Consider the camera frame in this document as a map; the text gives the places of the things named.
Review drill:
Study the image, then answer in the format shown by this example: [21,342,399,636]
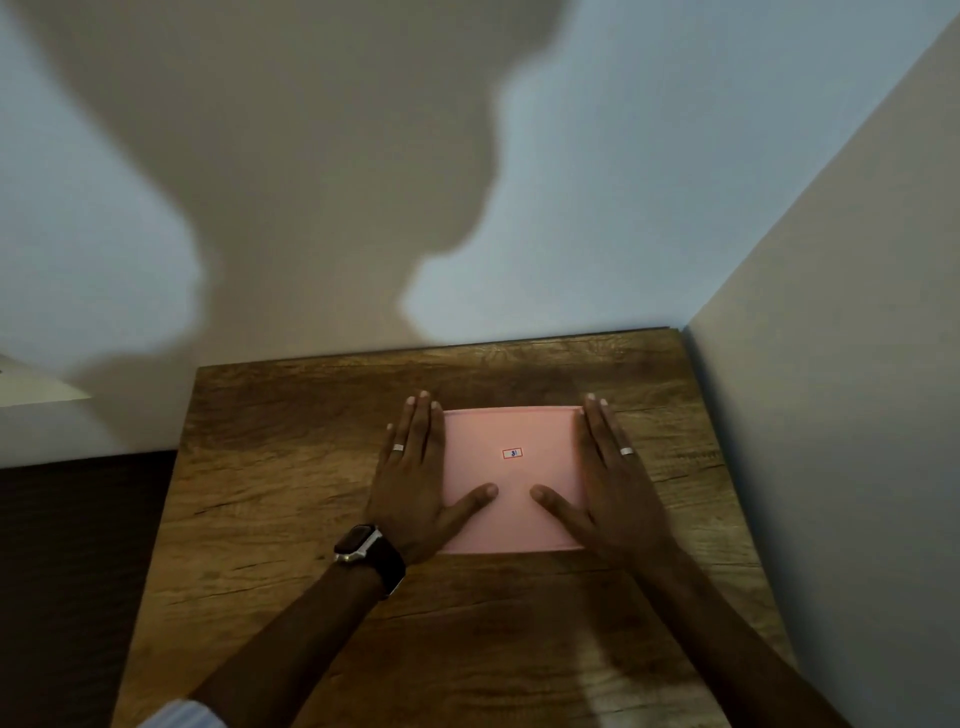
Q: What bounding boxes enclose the person's left hand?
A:
[363,390,501,568]

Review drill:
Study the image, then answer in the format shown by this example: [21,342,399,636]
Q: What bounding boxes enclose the person's right hand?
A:
[529,393,680,577]

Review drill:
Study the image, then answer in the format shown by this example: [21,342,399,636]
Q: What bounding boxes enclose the pink square paper sheet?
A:
[435,405,591,557]

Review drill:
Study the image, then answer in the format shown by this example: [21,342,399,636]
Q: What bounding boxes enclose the person's left forearm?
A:
[187,556,393,728]

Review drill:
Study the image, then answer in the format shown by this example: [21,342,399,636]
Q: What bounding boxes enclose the person's right forearm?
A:
[636,551,853,728]

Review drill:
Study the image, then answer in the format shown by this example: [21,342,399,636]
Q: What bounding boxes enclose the black smartwatch with silver case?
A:
[333,524,408,602]

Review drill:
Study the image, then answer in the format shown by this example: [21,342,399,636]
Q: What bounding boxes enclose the white shirt sleeve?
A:
[141,698,220,728]

